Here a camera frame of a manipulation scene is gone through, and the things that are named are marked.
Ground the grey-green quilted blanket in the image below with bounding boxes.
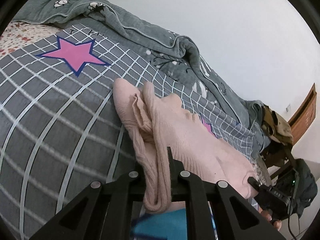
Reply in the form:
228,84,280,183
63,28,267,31
14,0,271,157

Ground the blue object below gripper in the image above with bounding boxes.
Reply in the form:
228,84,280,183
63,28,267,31
131,209,187,239

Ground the wooden door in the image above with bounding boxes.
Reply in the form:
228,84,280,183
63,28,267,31
289,83,317,145

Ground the person's right hand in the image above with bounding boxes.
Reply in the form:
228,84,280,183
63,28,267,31
259,208,282,231

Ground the grey checked duvet with stars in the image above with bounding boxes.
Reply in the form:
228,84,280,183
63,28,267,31
1,23,254,239

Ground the dark wooden chair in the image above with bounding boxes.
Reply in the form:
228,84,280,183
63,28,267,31
260,141,297,179

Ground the floral bed sheet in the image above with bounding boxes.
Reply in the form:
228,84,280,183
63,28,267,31
0,22,61,58

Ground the white wall switch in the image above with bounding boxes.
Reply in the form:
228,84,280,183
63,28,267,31
286,104,291,112

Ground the brown camouflage garment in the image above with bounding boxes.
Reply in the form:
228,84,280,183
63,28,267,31
261,105,293,145

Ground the pink knitted sweater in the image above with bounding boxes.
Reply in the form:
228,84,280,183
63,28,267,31
113,78,257,213

